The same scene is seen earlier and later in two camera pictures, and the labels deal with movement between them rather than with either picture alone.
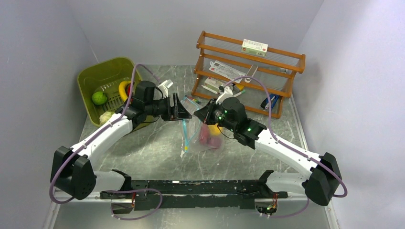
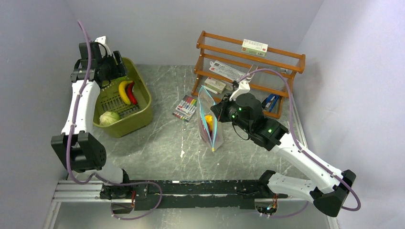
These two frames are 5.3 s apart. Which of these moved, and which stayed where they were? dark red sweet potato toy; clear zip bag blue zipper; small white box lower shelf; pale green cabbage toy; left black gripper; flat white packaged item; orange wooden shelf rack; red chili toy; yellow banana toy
Moved: clear zip bag blue zipper; left black gripper; dark red sweet potato toy
Stayed: small white box lower shelf; flat white packaged item; red chili toy; yellow banana toy; orange wooden shelf rack; pale green cabbage toy
